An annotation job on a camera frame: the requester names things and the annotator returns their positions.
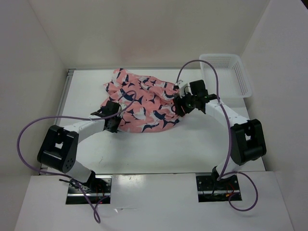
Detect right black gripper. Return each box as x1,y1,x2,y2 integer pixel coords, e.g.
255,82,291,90
173,89,198,116

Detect pink shark print shorts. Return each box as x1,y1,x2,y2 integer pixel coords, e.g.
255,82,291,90
101,68,181,133

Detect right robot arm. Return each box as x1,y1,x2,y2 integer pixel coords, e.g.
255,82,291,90
173,80,267,191

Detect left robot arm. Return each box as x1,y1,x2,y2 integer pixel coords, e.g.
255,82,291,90
37,101,123,193

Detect white plastic basket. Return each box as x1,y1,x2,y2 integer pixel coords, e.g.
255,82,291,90
199,53,252,99

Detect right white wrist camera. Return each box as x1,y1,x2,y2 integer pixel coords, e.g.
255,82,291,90
175,82,190,95

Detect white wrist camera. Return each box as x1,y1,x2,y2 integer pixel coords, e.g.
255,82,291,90
118,103,127,112
175,82,190,95

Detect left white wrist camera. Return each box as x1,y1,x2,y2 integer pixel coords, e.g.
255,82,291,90
118,103,127,112

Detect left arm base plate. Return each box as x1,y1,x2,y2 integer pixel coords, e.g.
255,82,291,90
65,175,113,205

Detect aluminium table edge rail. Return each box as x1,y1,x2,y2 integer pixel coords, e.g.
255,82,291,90
40,69,76,174

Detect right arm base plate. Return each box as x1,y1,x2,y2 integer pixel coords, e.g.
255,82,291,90
195,173,242,203

